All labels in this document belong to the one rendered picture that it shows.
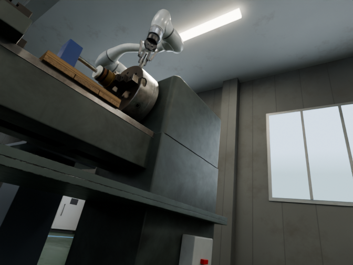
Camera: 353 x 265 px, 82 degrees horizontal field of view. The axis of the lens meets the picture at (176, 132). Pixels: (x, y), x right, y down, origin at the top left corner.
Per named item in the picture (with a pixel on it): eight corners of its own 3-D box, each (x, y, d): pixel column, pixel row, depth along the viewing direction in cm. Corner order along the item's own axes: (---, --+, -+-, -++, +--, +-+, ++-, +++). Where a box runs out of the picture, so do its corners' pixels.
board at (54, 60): (75, 122, 105) (78, 115, 107) (118, 108, 84) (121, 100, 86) (8, 89, 85) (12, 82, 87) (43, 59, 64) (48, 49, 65)
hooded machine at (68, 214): (75, 233, 456) (94, 176, 510) (51, 231, 415) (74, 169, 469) (59, 229, 491) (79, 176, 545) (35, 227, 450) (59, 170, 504)
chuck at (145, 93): (107, 122, 122) (128, 78, 131) (140, 124, 101) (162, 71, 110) (94, 115, 116) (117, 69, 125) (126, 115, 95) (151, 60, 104)
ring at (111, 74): (111, 79, 111) (96, 68, 105) (121, 73, 105) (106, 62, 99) (105, 93, 107) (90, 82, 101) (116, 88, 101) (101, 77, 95)
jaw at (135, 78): (130, 87, 111) (146, 80, 104) (128, 94, 109) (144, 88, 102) (114, 74, 104) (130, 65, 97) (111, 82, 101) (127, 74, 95)
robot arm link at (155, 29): (148, 31, 132) (145, 38, 131) (152, 22, 124) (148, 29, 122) (161, 38, 135) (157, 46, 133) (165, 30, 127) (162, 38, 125)
